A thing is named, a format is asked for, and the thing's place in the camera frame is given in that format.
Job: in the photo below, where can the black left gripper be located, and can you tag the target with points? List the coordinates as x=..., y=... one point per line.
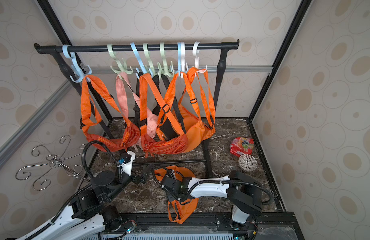
x=137, y=177

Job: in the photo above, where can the red snack packet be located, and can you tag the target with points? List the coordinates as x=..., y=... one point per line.
x=242, y=146

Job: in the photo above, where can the white hook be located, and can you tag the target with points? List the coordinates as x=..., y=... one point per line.
x=184, y=65
x=195, y=51

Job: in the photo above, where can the aluminium rail left wall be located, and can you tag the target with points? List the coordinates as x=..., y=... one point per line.
x=24, y=132

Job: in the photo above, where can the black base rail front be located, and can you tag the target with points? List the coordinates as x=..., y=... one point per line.
x=200, y=226

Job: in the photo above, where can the chrome jewelry stand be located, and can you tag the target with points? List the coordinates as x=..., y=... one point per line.
x=52, y=162

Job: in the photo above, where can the orange backpack bottom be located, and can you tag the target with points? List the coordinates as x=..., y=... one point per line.
x=179, y=209

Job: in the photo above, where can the black corner frame post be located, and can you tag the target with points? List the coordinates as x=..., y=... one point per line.
x=295, y=24
x=65, y=65

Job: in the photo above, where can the black corner frame post left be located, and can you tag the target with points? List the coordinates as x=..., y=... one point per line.
x=65, y=65

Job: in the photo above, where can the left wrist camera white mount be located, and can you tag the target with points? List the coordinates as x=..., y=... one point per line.
x=125, y=163

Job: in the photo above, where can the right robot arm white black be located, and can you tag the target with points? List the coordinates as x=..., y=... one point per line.
x=246, y=194

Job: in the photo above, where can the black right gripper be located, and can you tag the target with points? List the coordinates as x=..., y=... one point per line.
x=166, y=183

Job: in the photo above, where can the dark grey clothes rack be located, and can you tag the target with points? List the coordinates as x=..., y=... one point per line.
x=225, y=47

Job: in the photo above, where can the patterned round ball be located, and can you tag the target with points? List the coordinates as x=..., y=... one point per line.
x=247, y=163

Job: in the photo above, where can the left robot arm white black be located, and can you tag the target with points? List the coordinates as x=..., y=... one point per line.
x=85, y=211

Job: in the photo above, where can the pink sling bag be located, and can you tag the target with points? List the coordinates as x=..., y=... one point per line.
x=132, y=134

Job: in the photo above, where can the light green hook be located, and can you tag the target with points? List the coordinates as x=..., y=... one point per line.
x=148, y=58
x=165, y=68
x=122, y=66

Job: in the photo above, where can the light blue hook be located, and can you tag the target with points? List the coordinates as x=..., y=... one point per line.
x=179, y=60
x=76, y=66
x=137, y=55

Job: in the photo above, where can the black corner frame post right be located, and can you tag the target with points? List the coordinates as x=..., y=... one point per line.
x=295, y=24

